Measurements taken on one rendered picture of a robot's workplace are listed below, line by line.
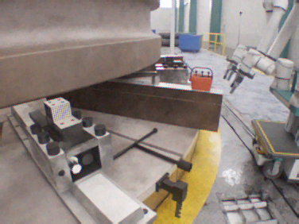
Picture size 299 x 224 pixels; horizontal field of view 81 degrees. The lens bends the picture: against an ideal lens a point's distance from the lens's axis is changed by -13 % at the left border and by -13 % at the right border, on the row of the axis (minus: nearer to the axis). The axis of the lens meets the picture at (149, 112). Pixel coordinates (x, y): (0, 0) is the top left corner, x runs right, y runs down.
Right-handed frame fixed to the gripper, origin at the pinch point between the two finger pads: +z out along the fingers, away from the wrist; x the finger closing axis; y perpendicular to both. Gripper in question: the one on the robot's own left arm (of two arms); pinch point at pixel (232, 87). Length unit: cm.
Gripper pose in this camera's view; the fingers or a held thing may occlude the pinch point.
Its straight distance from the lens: 164.9
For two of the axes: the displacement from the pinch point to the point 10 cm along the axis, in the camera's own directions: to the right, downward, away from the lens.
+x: -3.8, 4.6, -8.0
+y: -8.6, -4.9, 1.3
